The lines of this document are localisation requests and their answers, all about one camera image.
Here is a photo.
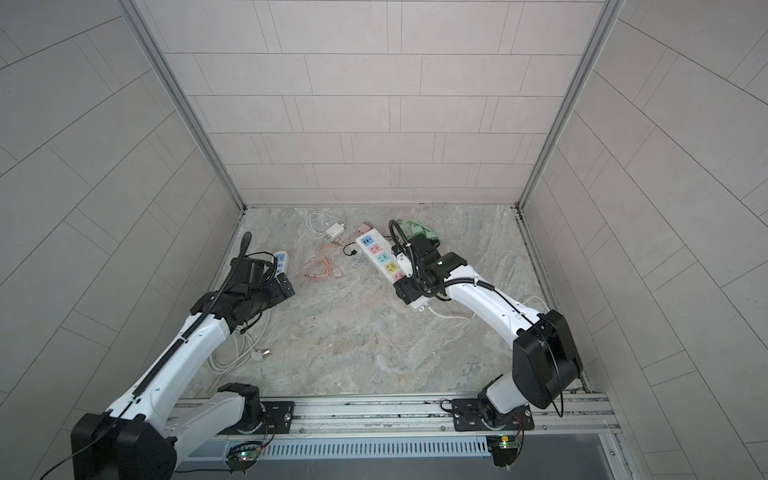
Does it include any left green circuit board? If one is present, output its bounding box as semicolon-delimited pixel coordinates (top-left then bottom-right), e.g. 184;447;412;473
225;441;264;474

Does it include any green circuit board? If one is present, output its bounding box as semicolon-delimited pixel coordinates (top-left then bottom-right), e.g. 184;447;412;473
486;436;522;468
225;441;264;474

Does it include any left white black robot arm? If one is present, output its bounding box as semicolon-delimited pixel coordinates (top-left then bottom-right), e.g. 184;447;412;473
71;233;294;479

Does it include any green charger adapter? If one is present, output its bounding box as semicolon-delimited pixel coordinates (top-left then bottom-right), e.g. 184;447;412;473
398;220;439;242

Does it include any pink charging cable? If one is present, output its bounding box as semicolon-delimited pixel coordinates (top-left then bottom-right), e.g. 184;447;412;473
299;241;347;283

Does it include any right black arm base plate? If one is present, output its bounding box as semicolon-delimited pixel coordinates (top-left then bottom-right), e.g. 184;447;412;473
439;398;535;432

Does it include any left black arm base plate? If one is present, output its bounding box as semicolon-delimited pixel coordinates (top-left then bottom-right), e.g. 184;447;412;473
220;400;295;436

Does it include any white multicolour socket power strip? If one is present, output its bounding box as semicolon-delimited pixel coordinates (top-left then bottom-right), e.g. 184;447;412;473
355;229;429;311

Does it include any white charger adapter far left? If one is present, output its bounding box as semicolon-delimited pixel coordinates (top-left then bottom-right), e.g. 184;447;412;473
325;222;345;241

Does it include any aluminium mounting rail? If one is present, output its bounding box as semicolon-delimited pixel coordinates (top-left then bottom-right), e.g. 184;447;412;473
161;392;622;445

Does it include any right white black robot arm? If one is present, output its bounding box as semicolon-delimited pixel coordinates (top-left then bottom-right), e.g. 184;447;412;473
388;219;583;430

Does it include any right green circuit board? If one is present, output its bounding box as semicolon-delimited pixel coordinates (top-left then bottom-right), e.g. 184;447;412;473
486;436;522;468

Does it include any white blue socket power strip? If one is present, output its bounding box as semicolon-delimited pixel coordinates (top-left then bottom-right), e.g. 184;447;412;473
274;251;289;275

